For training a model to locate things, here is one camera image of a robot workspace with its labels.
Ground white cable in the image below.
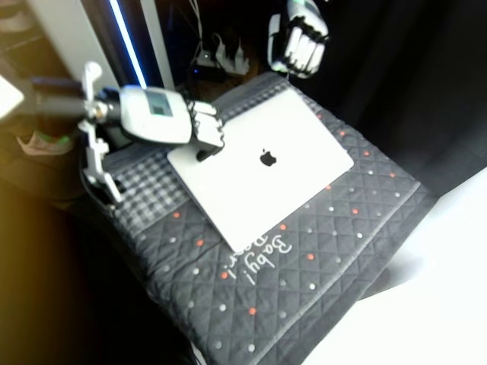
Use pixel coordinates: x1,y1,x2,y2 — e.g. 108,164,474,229
189,0,205,58

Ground white power adapter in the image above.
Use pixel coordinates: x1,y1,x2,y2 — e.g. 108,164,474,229
215,32,248,65

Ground grey laptop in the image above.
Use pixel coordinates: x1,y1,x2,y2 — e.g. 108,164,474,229
166,87,355,252

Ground white power strip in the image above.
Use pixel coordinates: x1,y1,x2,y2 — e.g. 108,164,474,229
192,48,250,76

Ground blue light strip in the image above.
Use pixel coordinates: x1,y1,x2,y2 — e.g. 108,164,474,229
108,0,148,89

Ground grey quilt with bear print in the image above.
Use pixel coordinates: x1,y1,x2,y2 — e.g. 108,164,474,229
74,71,438,365

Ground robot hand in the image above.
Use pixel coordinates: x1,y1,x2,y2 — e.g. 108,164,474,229
118,85,228,163
266,0,330,80

